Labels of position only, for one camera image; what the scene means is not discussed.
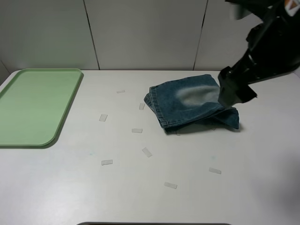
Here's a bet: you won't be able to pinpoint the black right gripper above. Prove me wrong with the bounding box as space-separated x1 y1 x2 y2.
218 51 300 108

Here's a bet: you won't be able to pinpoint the children's blue denim shorts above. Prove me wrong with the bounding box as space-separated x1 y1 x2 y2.
144 74 240 133

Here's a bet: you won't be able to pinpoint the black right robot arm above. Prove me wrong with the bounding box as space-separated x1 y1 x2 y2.
218 0 300 107

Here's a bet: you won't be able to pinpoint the light green plastic tray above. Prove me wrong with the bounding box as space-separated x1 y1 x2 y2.
0 69 83 148

